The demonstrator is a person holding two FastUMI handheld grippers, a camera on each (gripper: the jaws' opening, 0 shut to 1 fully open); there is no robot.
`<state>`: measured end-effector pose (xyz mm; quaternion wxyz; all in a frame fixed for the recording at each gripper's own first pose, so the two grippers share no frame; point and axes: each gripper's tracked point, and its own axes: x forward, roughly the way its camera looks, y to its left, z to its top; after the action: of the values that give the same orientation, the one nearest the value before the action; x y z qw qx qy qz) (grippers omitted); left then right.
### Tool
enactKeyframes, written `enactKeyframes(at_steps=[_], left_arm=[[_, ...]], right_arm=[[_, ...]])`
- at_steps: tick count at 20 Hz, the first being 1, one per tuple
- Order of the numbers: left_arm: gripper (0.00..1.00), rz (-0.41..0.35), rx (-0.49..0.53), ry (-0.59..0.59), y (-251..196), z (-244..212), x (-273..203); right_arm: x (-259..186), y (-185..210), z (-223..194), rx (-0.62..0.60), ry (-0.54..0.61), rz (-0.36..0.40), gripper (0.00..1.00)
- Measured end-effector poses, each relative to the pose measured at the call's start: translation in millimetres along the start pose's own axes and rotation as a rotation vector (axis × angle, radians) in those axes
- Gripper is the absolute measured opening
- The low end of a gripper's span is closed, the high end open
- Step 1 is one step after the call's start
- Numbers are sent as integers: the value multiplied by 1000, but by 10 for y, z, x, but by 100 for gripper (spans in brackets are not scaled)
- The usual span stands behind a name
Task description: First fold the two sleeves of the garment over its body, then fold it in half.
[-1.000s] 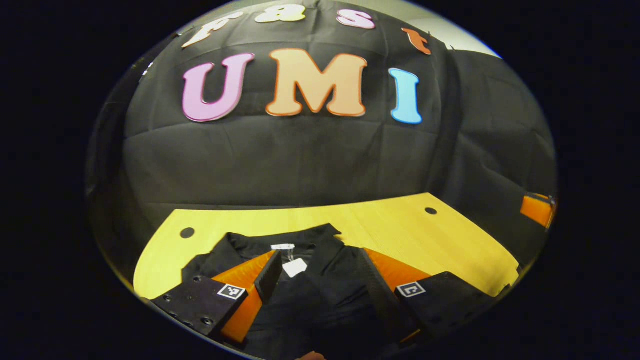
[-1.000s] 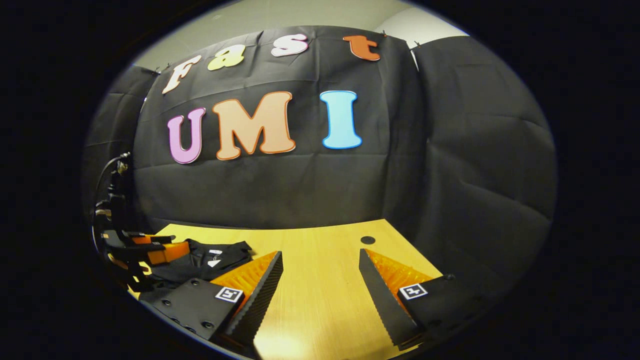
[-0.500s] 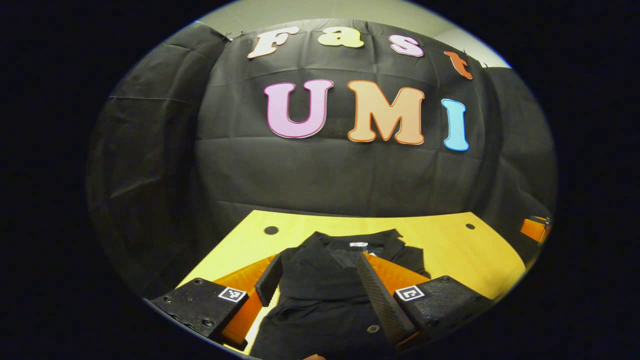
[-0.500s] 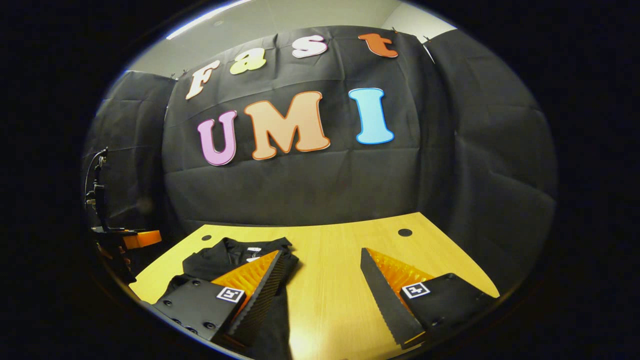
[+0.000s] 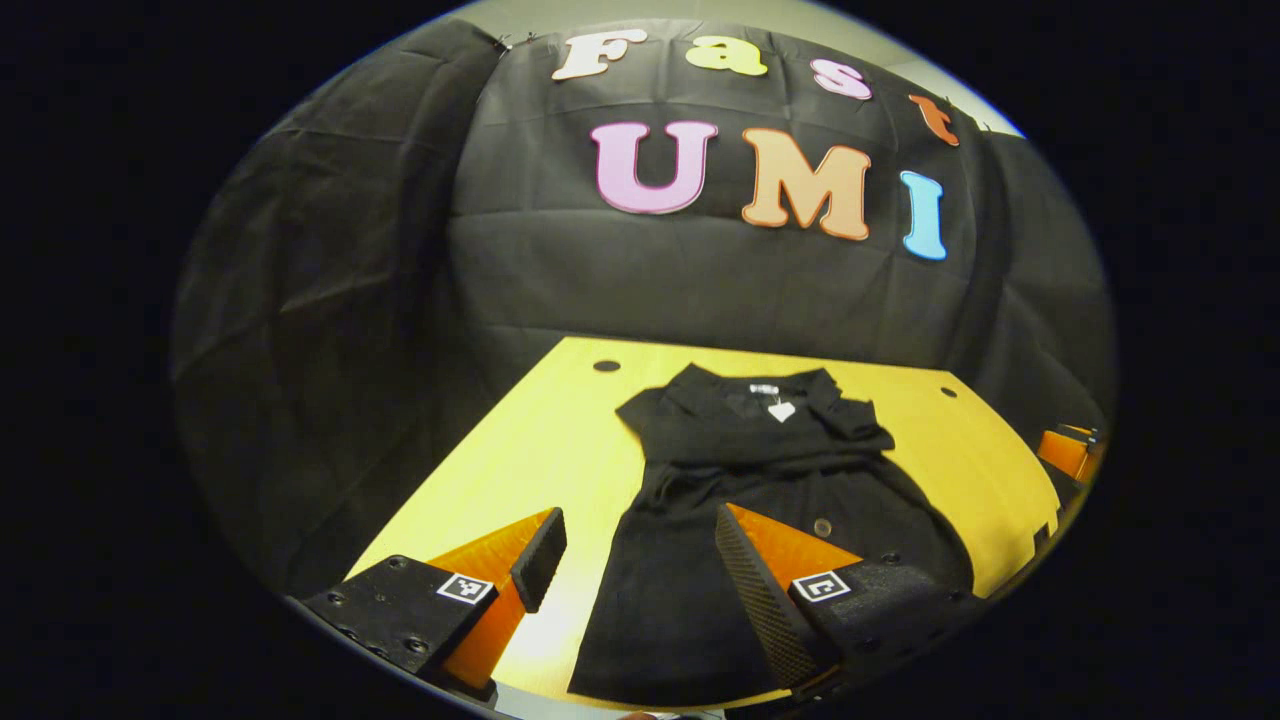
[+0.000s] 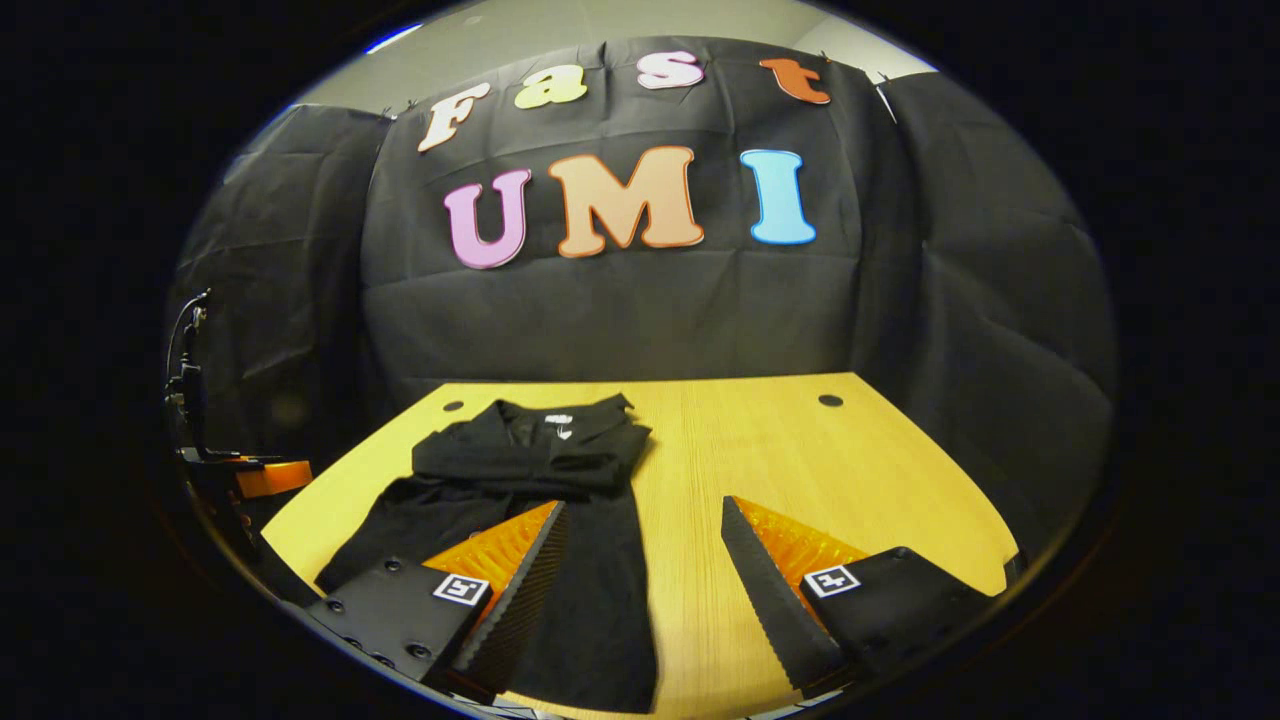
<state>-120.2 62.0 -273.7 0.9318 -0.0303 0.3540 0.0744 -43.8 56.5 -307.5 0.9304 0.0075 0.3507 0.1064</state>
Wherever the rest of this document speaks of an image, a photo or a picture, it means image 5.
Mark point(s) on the black backdrop cloth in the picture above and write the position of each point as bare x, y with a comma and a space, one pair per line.
350, 300

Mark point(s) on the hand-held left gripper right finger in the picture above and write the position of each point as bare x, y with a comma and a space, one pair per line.
760, 600

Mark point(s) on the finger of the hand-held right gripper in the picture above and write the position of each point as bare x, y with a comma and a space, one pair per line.
1065, 452

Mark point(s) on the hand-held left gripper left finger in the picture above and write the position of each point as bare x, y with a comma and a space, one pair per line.
540, 555

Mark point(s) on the black collared garment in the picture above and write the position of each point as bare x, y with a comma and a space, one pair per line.
700, 600

